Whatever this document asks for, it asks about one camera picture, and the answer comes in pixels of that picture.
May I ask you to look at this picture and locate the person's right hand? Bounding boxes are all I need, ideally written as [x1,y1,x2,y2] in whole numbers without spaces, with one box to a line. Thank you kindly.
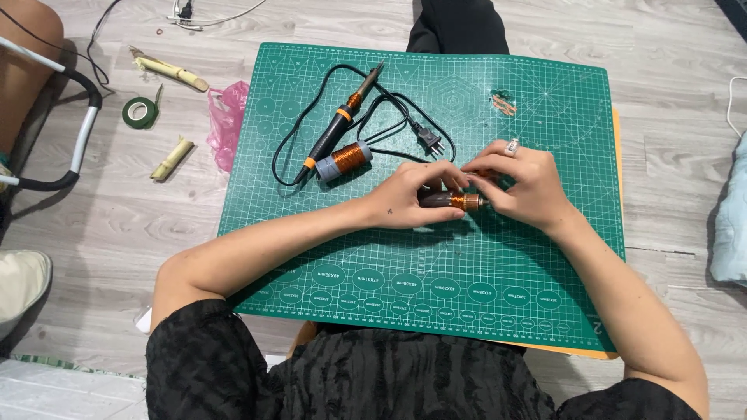
[465,139,575,232]

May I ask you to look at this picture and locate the person's left hand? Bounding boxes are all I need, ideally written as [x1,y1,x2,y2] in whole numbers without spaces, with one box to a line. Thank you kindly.
[366,159,471,230]

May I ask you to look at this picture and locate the brown motor armature copper winding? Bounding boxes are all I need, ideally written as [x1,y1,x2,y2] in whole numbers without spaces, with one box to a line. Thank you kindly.
[418,169,497,213]

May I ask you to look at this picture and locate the green cutting mat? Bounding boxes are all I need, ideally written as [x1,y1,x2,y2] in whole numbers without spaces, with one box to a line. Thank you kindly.
[217,42,626,353]

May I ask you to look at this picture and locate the black soldering iron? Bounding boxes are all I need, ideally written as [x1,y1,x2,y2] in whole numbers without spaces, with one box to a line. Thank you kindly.
[293,61,386,185]

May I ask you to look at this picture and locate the person's black trouser leg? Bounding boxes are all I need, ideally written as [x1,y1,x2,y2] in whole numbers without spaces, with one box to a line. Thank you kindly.
[406,0,511,56]

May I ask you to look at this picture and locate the person's black clothing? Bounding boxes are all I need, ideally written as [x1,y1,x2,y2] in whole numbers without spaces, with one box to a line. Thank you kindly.
[145,299,703,420]

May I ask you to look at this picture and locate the pink plastic bag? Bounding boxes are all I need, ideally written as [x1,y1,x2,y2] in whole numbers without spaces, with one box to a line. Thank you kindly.
[206,80,251,173]

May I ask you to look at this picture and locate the light blue cloth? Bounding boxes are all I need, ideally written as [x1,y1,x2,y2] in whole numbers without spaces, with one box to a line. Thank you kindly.
[710,131,747,288]

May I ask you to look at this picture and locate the short sugarcane piece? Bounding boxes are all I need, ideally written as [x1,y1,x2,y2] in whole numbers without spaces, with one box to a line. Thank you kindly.
[149,136,195,182]

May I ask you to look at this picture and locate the long sugarcane piece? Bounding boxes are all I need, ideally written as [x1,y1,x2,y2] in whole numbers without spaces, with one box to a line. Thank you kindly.
[128,45,210,93]

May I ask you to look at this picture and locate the green tape roll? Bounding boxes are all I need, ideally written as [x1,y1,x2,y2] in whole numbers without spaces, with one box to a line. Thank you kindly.
[121,84,165,131]

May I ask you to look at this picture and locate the copper wire spool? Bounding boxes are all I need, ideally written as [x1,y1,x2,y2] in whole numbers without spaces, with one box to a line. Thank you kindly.
[314,140,374,182]

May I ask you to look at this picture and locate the black power cord with plug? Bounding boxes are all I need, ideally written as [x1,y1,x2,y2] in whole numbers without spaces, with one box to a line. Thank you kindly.
[271,63,457,189]

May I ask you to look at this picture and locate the copper wire scraps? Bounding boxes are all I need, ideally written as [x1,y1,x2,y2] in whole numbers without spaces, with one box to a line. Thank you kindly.
[490,90,518,117]

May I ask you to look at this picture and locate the white cable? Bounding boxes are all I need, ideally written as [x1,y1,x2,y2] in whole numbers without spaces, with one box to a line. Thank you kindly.
[726,76,747,139]

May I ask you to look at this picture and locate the white cables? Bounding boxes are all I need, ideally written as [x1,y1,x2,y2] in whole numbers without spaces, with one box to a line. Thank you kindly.
[166,0,268,32]

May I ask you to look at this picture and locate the white black tube frame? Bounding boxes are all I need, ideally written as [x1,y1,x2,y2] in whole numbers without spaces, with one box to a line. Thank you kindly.
[0,36,103,192]

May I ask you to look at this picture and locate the thin black cable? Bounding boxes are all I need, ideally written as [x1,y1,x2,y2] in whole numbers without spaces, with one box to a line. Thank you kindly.
[0,0,125,91]

